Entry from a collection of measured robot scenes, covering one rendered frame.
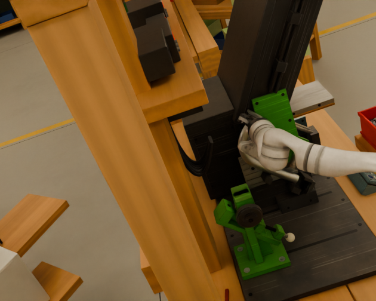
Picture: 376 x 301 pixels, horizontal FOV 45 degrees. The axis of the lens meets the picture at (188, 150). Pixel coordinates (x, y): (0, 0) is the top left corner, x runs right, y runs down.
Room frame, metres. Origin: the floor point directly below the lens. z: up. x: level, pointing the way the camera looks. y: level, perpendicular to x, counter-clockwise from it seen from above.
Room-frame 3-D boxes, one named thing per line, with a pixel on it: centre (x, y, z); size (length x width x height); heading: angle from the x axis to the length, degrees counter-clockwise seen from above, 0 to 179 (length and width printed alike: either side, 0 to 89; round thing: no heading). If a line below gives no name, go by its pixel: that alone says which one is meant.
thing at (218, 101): (1.47, -0.11, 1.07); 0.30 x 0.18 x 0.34; 176
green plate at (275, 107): (1.28, -0.30, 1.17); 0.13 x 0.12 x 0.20; 176
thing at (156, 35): (1.08, -0.01, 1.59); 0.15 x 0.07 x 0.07; 176
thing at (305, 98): (1.43, -0.35, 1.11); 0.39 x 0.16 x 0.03; 86
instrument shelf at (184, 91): (1.37, 0.01, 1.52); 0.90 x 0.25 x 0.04; 176
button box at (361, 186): (1.15, -0.53, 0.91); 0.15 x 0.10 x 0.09; 176
